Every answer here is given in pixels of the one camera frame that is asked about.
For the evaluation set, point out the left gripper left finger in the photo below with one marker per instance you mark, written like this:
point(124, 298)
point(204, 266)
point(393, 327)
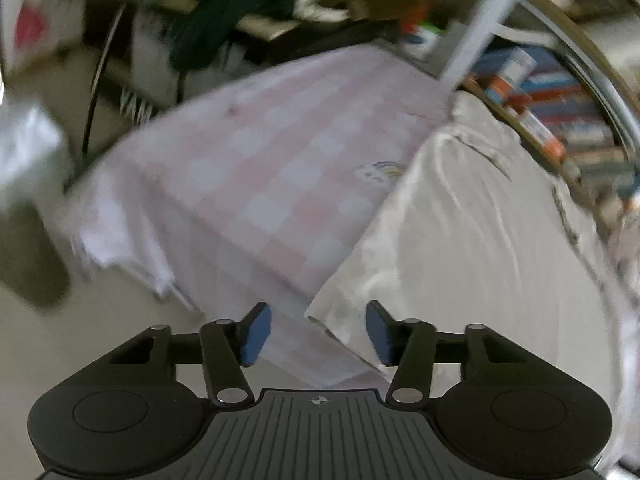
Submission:
point(149, 400)

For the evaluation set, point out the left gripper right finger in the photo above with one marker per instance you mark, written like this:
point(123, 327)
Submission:
point(494, 404)

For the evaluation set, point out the cream t-shirt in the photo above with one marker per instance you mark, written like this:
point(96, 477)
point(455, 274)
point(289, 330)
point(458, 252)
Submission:
point(476, 231)

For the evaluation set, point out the pink checkered cartoon tablecloth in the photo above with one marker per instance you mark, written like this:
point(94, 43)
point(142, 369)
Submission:
point(258, 192)

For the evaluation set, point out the row of leaning books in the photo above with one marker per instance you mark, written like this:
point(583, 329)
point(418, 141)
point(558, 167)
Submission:
point(573, 114)

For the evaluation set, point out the white cup with pens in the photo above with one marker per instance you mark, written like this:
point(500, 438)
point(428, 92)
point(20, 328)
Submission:
point(421, 43)

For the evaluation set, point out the white bookshelf frame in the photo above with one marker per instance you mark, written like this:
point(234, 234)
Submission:
point(462, 46)

